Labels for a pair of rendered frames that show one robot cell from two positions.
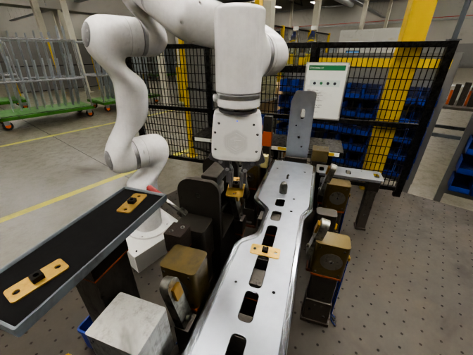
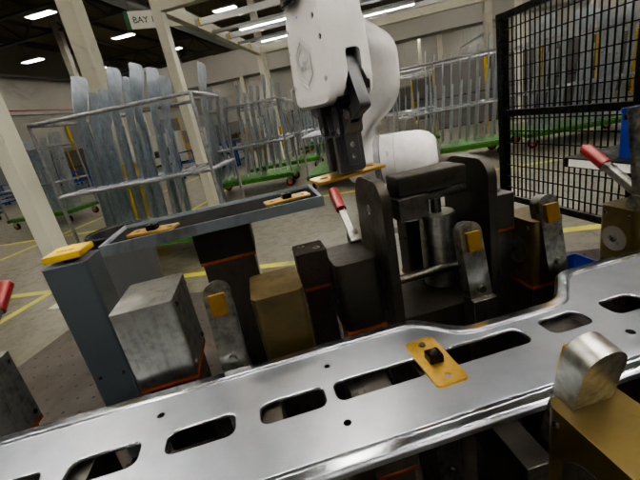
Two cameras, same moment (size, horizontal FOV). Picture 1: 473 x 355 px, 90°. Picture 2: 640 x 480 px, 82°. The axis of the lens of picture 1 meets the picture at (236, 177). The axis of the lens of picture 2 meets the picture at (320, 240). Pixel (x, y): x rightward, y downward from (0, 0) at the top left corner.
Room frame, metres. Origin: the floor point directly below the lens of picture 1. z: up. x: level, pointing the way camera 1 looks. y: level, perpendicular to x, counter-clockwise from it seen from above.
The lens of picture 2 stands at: (0.24, -0.35, 1.30)
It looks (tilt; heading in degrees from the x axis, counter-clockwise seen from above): 19 degrees down; 63
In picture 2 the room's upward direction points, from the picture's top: 11 degrees counter-clockwise
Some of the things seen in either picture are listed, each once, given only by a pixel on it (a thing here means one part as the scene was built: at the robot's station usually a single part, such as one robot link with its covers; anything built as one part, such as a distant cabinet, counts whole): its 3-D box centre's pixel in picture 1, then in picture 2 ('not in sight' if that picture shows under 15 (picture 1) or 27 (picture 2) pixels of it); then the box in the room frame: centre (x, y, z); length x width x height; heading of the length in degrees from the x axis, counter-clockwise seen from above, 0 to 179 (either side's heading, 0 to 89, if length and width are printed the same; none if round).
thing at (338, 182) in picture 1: (333, 218); not in sight; (0.81, -0.42, 0.87); 0.12 x 0.07 x 0.35; 72
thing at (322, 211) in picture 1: (324, 243); not in sight; (0.69, -0.34, 0.84); 0.10 x 0.05 x 0.29; 72
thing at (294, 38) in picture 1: (293, 46); not in sight; (1.58, -0.34, 1.53); 0.07 x 0.07 x 0.20
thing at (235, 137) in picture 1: (237, 131); (327, 46); (0.47, 0.00, 1.36); 0.10 x 0.07 x 0.11; 83
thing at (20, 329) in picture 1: (89, 236); (219, 215); (0.38, 0.31, 1.16); 0.37 x 0.14 x 0.02; 162
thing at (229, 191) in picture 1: (236, 184); (347, 169); (0.47, 0.00, 1.23); 0.08 x 0.04 x 0.01; 173
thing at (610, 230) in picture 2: (248, 195); (616, 290); (0.99, -0.06, 0.87); 0.10 x 0.07 x 0.35; 72
